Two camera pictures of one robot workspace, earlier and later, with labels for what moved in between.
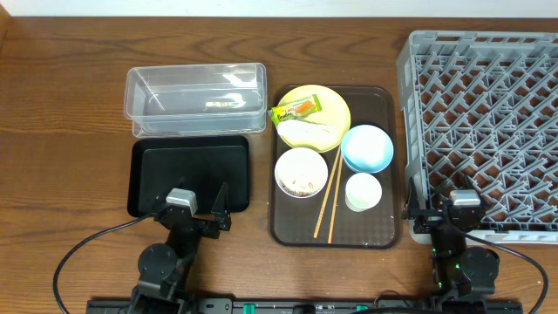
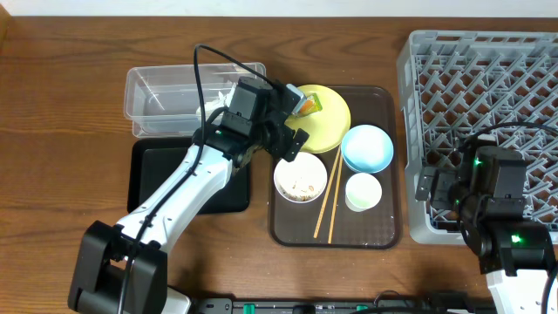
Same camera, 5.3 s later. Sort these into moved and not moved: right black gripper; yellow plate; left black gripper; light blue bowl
Moved: left black gripper; right black gripper
Not moved: yellow plate; light blue bowl
